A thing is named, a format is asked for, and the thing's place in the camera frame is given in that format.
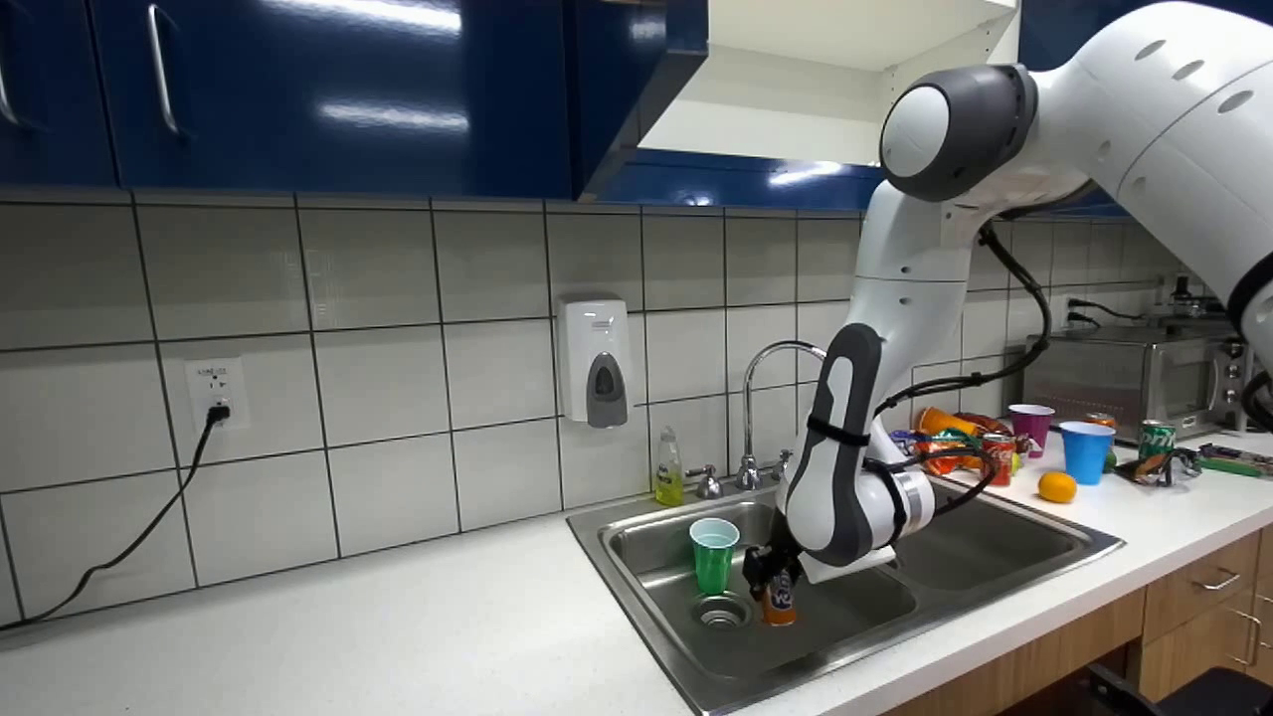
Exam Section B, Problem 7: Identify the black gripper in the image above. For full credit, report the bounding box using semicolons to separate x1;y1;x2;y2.
745;521;809;619

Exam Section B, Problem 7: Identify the orange Fanta can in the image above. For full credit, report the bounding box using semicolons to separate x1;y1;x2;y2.
760;585;800;628

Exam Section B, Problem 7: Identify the stainless steel double sink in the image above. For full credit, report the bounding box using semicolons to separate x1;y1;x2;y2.
568;489;1117;716

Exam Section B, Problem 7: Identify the green plastic cup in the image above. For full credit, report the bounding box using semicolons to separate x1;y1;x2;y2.
688;517;741;597

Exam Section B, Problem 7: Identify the chrome faucet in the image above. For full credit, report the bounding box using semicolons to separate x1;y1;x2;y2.
688;335;832;503

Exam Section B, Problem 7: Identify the green dish soap bottle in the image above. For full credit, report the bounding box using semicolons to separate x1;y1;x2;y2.
651;428;684;506

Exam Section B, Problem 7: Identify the orange snack bag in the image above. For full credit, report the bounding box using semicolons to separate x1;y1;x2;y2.
924;439;962;476

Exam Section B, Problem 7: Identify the red Coca-Cola can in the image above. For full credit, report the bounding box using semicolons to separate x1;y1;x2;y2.
983;439;1019;485

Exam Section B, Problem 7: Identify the white soap dispenser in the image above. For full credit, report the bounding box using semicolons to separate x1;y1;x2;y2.
560;298;631;428

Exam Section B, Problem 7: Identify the yellow lemon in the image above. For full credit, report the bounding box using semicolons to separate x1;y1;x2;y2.
1037;469;1080;506

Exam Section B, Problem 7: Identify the purple plastic cup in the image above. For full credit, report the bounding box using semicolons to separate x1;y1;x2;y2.
1009;400;1056;457

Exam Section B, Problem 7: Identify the blue plastic cup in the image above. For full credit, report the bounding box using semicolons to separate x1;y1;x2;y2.
1062;423;1113;485

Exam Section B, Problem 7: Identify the wooden lower cabinet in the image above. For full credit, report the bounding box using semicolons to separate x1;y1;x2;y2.
890;528;1273;716

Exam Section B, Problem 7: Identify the silver microwave oven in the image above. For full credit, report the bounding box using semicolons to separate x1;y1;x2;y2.
1024;326;1248;439

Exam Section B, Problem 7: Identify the blue upper cabinet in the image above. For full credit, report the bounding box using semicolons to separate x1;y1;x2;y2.
0;0;1151;213

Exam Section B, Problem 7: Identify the black power cable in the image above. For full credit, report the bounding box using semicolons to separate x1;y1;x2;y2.
0;400;235;636

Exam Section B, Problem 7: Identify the white wall outlet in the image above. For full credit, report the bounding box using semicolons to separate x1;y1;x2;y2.
189;359;252;428

